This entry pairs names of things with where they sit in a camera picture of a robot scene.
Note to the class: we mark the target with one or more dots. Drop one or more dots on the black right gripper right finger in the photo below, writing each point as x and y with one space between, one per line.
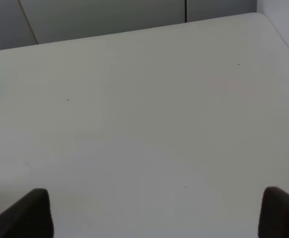
274 214

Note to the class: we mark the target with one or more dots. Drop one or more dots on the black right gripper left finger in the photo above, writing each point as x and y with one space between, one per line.
29 217

